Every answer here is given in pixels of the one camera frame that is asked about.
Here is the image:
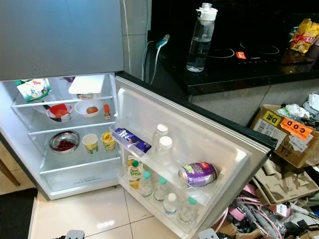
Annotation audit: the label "plastic-wrapped red tomato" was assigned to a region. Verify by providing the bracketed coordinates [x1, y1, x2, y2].
[51, 104, 69, 118]

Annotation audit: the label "glass fridge shelf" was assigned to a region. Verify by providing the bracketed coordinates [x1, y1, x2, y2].
[39, 149, 119, 174]
[27, 116, 116, 136]
[11, 96, 114, 109]

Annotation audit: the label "dark grey fridge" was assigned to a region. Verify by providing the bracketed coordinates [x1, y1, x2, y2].
[0, 0, 125, 201]

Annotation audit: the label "fridge door with bottle racks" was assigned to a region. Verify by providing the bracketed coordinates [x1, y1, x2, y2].
[114, 71, 278, 239]

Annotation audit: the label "green and white snack bag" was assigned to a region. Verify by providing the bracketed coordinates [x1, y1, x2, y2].
[16, 78, 52, 103]

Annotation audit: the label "wooden table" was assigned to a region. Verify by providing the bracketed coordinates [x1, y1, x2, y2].
[0, 160, 20, 189]

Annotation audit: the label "steel bowl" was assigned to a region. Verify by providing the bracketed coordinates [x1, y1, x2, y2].
[49, 130, 80, 153]

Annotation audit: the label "red berries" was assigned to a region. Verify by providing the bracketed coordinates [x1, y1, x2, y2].
[54, 140, 76, 152]

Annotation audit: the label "white bowl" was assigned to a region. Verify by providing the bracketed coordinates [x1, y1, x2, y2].
[74, 100, 103, 118]

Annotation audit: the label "white food box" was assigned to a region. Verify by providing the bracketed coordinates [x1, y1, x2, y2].
[68, 75, 105, 99]

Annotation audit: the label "cream paper cup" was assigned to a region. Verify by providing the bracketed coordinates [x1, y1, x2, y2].
[82, 133, 99, 154]

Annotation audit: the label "black floor mat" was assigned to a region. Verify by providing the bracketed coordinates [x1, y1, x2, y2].
[0, 188, 38, 239]

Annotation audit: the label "clear crisper drawer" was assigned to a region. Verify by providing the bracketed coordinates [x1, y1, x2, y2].
[40, 169, 120, 195]

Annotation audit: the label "yellow noodle cup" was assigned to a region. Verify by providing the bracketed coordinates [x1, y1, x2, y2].
[101, 131, 117, 152]

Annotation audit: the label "purple chocolate box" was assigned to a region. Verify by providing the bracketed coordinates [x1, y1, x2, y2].
[113, 128, 152, 154]

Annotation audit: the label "orange juice carton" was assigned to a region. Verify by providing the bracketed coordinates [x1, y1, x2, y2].
[127, 155, 144, 190]

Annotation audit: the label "small green-capped water bottle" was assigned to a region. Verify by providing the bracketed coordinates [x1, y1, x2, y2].
[178, 197, 200, 223]
[152, 177, 167, 201]
[140, 171, 153, 196]

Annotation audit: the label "teal power plug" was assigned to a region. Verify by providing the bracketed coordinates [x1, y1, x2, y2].
[156, 34, 171, 49]

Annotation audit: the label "small white-capped water bottle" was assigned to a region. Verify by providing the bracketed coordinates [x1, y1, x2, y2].
[163, 193, 178, 216]

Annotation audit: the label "purple drink can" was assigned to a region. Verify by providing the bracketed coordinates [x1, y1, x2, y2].
[178, 162, 218, 188]

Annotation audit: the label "tall clear white-capped bottle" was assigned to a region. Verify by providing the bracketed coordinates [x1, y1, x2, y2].
[186, 2, 218, 73]

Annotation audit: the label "black induction cooktop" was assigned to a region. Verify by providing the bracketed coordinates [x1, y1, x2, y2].
[204, 30, 319, 75]

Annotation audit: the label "cardboard box with yellow label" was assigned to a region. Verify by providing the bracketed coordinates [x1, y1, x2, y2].
[251, 104, 319, 168]

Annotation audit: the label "grey pulp carton tray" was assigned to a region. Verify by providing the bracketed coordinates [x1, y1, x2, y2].
[254, 159, 319, 204]

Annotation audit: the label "yellow and red snack bag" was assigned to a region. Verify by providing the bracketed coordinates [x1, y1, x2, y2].
[290, 18, 319, 54]

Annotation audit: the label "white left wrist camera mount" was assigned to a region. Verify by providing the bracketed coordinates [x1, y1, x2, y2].
[65, 230, 85, 239]

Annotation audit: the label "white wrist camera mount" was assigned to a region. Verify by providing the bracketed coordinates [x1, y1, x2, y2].
[65, 230, 85, 239]
[198, 228, 220, 239]

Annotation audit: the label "white plug cable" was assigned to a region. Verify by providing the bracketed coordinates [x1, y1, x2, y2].
[140, 40, 164, 85]

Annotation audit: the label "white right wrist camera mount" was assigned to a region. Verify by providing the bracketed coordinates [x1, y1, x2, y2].
[198, 228, 220, 239]

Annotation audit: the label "pink and white cable bundle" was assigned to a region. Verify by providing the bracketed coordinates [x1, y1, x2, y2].
[222, 185, 319, 239]

